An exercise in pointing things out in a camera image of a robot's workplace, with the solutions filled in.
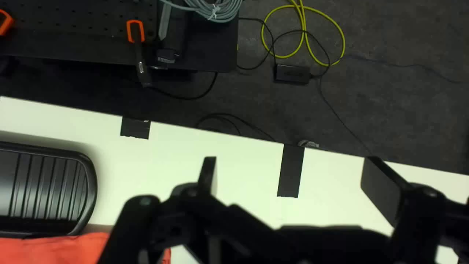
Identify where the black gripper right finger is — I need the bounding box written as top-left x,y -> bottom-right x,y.
360,156 -> 469,264

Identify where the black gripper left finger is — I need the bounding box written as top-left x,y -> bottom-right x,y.
97,156 -> 276,264

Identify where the orange sweatshirt with black print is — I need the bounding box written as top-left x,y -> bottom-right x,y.
0,230 -> 173,264

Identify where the black ribbed plastic tray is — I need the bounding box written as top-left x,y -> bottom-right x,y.
0,139 -> 100,238

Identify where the black power adapter box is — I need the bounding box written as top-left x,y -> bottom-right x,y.
272,62 -> 313,87

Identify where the black perforated base board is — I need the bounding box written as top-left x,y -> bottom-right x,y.
0,0 -> 241,76

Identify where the black table clamp bracket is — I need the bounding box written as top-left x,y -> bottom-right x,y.
276,142 -> 307,200
119,116 -> 153,141

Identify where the thin black cable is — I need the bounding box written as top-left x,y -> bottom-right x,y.
146,16 -> 376,158

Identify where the grey strap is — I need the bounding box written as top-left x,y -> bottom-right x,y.
154,0 -> 189,69

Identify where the orange handled clamp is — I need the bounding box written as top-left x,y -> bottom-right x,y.
0,7 -> 15,38
125,18 -> 156,88

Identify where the yellow cable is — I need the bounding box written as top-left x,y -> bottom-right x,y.
260,0 -> 348,69

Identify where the grey coiled cable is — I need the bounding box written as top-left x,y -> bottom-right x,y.
184,0 -> 245,25

